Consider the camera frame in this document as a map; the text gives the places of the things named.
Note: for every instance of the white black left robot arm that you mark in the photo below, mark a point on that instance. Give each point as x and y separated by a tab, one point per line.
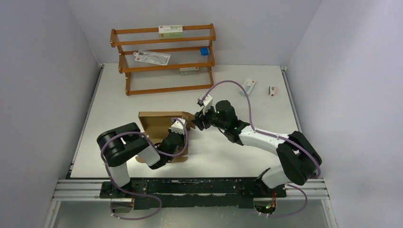
121	144

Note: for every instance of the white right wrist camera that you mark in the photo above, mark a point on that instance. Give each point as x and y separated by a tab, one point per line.
205	102

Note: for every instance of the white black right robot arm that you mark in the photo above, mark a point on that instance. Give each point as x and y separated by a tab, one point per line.
299	161

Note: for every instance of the blue white small roll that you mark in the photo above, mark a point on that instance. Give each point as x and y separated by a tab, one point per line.
204	51

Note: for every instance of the aluminium table frame rail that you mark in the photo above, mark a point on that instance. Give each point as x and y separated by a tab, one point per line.
97	190

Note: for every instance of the orange wooden shelf rack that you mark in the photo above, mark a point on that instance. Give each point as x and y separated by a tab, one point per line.
144	78

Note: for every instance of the small grey box lower shelf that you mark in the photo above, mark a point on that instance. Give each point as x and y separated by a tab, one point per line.
189	71

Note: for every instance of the white green box top shelf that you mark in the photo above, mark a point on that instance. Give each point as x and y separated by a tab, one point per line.
170	31

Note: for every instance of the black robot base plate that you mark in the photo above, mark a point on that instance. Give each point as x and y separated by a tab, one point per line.
189	193

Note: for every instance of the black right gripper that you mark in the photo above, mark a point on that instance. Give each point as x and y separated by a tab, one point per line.
199	118

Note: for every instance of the clear plastic blister pack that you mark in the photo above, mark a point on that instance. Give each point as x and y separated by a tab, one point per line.
150	57

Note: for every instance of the small pink stapler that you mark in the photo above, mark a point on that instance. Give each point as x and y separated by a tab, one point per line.
273	90

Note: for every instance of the white teal small carton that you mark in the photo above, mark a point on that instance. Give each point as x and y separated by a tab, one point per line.
247	87

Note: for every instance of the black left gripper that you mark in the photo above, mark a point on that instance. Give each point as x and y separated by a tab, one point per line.
183	137

